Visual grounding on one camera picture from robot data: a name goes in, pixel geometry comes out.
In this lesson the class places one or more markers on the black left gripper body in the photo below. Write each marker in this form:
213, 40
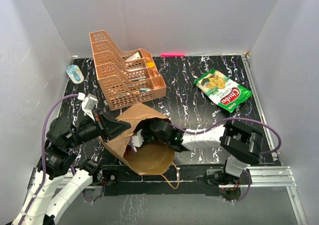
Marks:
87, 130

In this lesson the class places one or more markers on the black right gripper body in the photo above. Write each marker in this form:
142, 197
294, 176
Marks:
147, 133

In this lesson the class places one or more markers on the brown paper bag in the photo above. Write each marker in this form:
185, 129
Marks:
151, 159

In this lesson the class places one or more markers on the green cassava chips bag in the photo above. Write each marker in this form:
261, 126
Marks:
222, 91

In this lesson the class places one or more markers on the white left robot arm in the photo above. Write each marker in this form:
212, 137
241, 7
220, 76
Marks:
42, 205

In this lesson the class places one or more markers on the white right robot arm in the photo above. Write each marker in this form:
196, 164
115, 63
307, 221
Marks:
241, 141

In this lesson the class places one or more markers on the peach plastic file organizer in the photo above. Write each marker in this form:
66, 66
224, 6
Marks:
124, 83

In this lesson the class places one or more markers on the blue white correction tape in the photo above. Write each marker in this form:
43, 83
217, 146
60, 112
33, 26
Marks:
75, 74

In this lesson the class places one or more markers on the yellow object in organizer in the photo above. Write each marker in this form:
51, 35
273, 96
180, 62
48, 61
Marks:
150, 65

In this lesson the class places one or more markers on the pink tape strip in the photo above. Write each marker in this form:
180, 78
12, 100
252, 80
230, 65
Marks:
172, 54

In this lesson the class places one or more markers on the white card in organizer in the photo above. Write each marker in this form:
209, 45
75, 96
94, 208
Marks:
133, 57

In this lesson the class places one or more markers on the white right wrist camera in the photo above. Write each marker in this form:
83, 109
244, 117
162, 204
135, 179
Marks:
136, 141

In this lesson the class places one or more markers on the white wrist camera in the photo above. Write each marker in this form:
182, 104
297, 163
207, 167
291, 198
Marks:
89, 102
136, 141

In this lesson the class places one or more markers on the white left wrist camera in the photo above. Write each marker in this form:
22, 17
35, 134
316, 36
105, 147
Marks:
89, 102

